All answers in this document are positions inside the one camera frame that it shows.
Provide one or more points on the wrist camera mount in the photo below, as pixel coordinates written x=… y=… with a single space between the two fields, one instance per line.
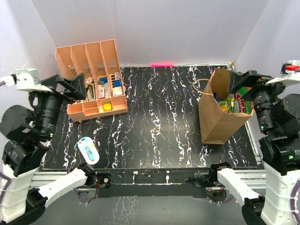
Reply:
x=290 y=74
x=27 y=80

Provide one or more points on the blue snack bar pack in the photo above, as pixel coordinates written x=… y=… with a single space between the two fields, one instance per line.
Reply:
x=215 y=96

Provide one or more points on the brown paper bag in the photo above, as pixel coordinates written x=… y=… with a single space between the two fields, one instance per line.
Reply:
x=217 y=126

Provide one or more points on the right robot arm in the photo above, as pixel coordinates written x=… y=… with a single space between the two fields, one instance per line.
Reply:
x=279 y=121

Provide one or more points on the green chips bag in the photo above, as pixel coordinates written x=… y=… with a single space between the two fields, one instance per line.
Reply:
x=241 y=105

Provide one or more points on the black stapler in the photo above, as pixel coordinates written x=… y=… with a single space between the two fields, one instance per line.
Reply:
x=90 y=92

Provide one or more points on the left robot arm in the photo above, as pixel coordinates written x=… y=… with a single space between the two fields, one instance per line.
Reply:
x=28 y=130

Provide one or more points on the red white label box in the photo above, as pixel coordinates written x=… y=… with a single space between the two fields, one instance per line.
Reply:
x=101 y=91

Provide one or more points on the light blue packaged tool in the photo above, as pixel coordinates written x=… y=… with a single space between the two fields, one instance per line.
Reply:
x=88 y=149

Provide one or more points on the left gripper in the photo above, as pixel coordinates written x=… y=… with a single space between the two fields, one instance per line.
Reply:
x=78 y=84

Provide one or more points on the peach desk file organizer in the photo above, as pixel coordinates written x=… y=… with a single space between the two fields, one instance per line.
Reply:
x=100 y=64

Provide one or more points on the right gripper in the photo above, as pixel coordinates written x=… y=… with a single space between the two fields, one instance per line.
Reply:
x=236 y=78

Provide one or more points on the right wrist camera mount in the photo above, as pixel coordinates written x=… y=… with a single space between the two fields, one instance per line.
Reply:
x=290 y=74

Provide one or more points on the yellow sticky note block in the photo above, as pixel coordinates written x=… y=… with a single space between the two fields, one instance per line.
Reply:
x=107 y=106

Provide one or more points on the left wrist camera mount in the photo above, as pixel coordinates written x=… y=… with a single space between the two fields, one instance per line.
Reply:
x=27 y=80

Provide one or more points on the aluminium front rail frame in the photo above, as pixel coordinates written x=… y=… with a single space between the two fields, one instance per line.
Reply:
x=143 y=158

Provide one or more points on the yellow green snack bag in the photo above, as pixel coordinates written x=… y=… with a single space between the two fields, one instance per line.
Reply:
x=227 y=104

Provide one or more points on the white red small box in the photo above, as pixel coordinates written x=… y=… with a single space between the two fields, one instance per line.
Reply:
x=117 y=91

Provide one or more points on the pink tape strip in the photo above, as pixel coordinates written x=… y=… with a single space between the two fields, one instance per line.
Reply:
x=162 y=64

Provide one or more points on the blue eraser box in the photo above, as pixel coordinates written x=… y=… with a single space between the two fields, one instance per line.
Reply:
x=117 y=83

